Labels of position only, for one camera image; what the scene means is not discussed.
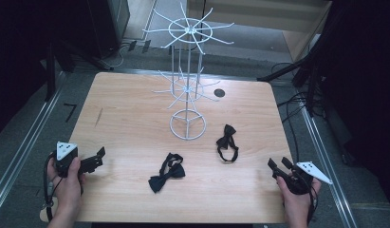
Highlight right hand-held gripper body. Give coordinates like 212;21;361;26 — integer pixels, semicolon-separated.
279;161;334;196

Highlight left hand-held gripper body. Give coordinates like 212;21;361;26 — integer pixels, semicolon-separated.
53;141;84;179

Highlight small black bow tie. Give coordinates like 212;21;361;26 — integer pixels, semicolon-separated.
215;123;240;163

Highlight large black bow tie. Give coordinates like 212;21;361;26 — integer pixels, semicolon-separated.
147;152;187;195

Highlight white wire display rack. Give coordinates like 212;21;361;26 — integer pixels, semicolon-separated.
141;2;235;142

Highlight person's left hand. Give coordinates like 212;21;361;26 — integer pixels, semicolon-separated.
46;156;86;210

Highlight person's right hand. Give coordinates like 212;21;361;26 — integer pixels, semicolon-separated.
275;175;323;220

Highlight black tripod stand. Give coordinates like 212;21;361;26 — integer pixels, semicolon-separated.
256;0;335;119

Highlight dark cabinet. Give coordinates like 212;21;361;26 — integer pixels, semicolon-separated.
86;0;131;60

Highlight beige wooden panel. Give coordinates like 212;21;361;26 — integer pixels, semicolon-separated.
186;0;333;63

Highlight aluminium floor rail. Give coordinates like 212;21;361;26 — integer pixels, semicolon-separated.
0;70;69;219
110;67;270;84
299;106;359;228

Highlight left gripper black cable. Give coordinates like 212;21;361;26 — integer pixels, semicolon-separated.
42;151;59;223

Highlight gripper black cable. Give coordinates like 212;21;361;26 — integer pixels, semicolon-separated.
42;151;59;223
306;180;320;224

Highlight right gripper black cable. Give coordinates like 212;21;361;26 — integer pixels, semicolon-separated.
306;180;320;224

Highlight black floor cables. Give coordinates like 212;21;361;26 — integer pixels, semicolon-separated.
270;61;314;163

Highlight white floor cable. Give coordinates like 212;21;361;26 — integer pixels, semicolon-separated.
108;44;130;69

